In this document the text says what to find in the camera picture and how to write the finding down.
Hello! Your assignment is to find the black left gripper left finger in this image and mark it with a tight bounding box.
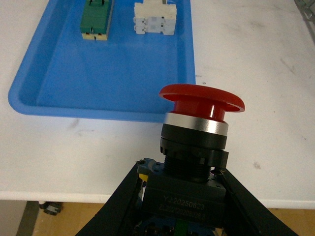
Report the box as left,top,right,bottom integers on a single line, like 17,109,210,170
77,163,143,236

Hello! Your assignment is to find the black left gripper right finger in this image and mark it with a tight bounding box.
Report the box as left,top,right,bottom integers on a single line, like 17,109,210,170
217,169,297,236

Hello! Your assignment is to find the red emergency stop button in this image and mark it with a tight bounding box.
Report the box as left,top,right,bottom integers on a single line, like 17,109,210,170
133,84,245,236

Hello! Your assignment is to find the black caster wheel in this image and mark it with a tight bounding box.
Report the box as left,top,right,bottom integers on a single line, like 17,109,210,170
38,201,63,216

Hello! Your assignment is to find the grey table leg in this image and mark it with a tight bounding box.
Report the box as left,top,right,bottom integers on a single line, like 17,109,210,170
16,201,39,236

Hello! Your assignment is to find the blue plastic tray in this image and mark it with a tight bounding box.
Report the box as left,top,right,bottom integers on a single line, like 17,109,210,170
8,0,195,122

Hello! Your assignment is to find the white circuit breaker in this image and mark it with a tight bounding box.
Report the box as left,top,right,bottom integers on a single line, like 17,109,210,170
133,0,177,35

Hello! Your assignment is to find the green knife switch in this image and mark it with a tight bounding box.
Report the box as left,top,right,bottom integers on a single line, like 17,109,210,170
80,0,114,41

